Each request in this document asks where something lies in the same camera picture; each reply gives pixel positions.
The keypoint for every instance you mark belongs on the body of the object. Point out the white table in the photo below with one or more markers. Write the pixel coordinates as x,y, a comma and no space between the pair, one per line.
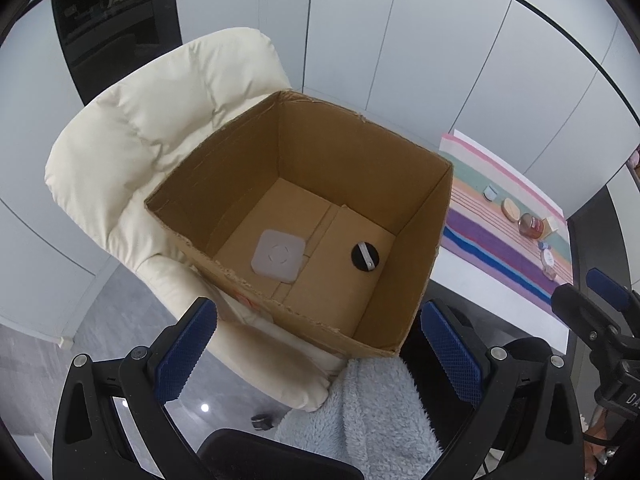
481,289

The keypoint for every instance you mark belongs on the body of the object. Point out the white round compact case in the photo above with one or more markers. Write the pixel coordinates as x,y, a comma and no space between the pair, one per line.
547,258

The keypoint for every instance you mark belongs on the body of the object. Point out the red gold tin can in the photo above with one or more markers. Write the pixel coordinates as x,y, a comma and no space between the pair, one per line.
530,226

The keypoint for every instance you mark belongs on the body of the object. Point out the striped colourful cloth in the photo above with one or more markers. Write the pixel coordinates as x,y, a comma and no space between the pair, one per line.
477,231

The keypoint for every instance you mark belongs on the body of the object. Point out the translucent square plastic lid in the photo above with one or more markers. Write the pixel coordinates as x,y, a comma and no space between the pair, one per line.
279,256

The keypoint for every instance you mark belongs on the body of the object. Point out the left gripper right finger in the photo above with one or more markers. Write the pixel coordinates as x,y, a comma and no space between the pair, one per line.
526,422

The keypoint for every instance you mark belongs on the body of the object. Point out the beige cardboard cosmetic box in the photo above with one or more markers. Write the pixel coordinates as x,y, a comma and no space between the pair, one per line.
549,225

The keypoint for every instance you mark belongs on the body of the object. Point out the brown cardboard box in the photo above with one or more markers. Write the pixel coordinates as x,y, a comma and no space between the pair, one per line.
330,176

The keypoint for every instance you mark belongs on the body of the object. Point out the cream padded armchair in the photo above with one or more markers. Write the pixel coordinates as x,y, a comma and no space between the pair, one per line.
117,170

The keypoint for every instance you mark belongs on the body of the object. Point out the grey fluffy blanket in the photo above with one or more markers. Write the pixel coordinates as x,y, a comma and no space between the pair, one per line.
373,419

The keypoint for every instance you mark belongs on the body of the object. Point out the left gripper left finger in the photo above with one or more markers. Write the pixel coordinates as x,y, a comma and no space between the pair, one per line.
89,441

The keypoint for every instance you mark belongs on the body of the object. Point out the clear bottle pink cap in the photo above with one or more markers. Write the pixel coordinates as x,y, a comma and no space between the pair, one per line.
549,272

